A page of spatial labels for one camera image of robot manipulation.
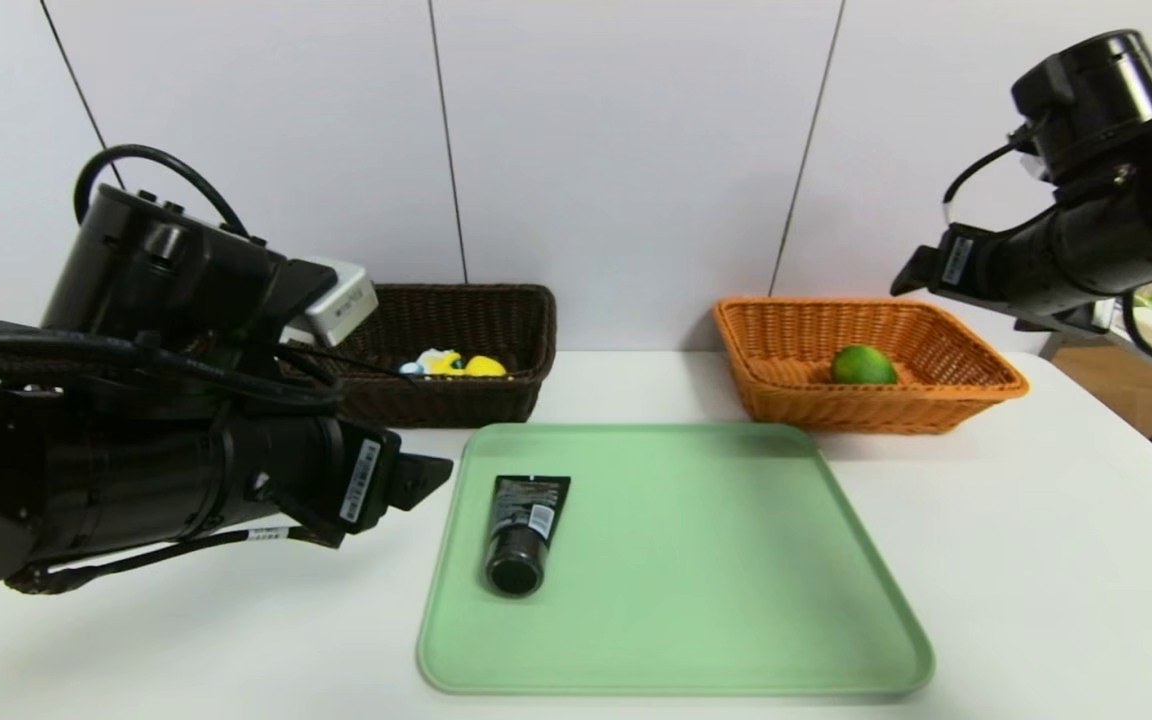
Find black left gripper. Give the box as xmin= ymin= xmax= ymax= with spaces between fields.
xmin=251 ymin=414 xmax=454 ymax=549

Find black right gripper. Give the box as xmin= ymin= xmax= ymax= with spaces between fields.
xmin=889 ymin=221 xmax=1056 ymax=307

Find green lime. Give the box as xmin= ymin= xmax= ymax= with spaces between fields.
xmin=830 ymin=344 xmax=899 ymax=386

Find black cosmetic tube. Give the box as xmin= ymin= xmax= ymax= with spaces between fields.
xmin=482 ymin=475 xmax=572 ymax=598

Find yellow duck toy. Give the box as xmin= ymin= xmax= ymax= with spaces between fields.
xmin=399 ymin=348 xmax=509 ymax=379

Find orange wicker basket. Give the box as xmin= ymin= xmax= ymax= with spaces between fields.
xmin=712 ymin=297 xmax=1029 ymax=433

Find dark brown wicker basket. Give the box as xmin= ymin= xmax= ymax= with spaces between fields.
xmin=321 ymin=284 xmax=557 ymax=429

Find light green plastic tray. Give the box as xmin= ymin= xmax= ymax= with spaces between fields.
xmin=417 ymin=423 xmax=934 ymax=695

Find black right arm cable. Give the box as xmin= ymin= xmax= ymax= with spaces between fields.
xmin=941 ymin=140 xmax=1037 ymax=226

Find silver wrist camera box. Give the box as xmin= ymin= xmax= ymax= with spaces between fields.
xmin=281 ymin=258 xmax=379 ymax=347

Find black camera cable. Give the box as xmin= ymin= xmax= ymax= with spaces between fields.
xmin=73 ymin=145 xmax=252 ymax=241

